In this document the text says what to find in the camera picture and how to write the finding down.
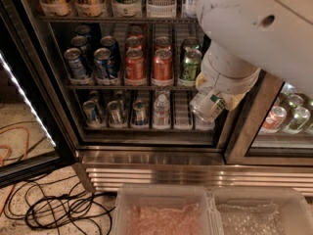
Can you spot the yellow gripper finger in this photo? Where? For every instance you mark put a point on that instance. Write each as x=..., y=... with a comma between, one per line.
x=199, y=81
x=233, y=100

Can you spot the white 7up can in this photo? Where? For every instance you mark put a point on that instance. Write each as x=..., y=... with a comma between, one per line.
x=127, y=8
x=208, y=104

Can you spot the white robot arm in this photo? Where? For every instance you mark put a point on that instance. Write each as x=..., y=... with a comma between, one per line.
x=274, y=35

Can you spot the green can front left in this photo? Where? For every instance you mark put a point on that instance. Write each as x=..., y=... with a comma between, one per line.
x=190, y=67

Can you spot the green can middle left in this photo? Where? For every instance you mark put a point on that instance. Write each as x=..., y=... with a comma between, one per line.
x=190, y=49

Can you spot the orange can front right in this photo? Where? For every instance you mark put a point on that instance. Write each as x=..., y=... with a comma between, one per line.
x=162, y=68

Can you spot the orange can behind glass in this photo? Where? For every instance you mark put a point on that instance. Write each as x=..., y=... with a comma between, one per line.
x=274, y=119

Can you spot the orange can middle right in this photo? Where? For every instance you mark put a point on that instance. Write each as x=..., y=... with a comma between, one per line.
x=162, y=42

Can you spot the closed fridge right door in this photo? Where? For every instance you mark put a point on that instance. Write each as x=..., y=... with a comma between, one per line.
x=249, y=145

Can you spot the orange can front left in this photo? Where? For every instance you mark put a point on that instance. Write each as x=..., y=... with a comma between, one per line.
x=135, y=73

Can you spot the slim can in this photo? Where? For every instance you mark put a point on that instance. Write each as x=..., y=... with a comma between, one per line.
x=117, y=118
x=93, y=117
x=139, y=114

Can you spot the green can behind glass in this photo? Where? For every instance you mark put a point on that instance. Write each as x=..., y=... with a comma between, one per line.
x=294, y=124

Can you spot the orange can middle left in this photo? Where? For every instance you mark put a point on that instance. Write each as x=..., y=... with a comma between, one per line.
x=134, y=42

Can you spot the stainless steel fridge body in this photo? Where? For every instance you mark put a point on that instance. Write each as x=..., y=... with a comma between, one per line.
x=107, y=157

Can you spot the orange can back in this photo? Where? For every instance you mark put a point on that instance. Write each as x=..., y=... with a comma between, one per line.
x=136, y=31

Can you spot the slim can bottom left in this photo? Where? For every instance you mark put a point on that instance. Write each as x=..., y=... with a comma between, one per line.
x=93, y=117

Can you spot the blue can front left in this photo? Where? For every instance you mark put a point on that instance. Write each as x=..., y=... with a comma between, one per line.
x=78, y=71

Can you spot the blue can middle left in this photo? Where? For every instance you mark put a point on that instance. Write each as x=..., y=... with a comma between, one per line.
x=81, y=42

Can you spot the blue can back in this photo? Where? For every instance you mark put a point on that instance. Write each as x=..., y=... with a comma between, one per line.
x=87, y=31

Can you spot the open fridge glass door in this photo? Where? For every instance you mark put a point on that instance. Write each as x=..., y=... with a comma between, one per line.
x=31, y=110

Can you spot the water bottle right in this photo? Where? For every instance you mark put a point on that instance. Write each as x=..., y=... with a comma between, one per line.
x=203, y=125

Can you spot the water bottle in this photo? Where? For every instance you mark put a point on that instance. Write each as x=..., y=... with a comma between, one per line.
x=203, y=125
x=161, y=119

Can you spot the water bottle left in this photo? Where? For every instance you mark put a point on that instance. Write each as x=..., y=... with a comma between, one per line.
x=161, y=119

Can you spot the clear bin with bubble wrap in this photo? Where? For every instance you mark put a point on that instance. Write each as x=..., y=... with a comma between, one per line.
x=261, y=211

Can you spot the clear bin with pink wrap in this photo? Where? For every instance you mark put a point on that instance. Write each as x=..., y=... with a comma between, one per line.
x=162, y=210

